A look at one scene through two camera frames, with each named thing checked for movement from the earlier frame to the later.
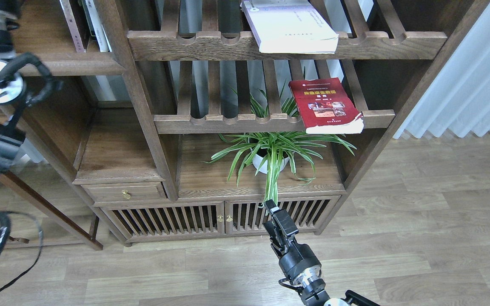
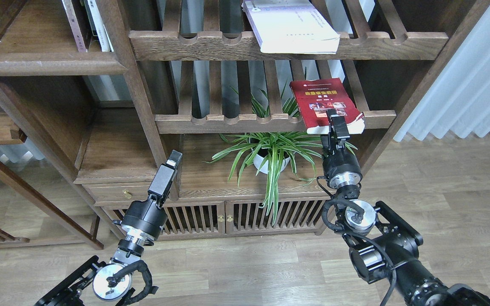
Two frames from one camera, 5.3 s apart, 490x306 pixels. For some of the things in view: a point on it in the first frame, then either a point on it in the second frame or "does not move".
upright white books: [96, 27] does not move
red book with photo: [326, 106] does not move
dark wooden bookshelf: [187, 120] does not move
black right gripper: [298, 262] → [340, 167]
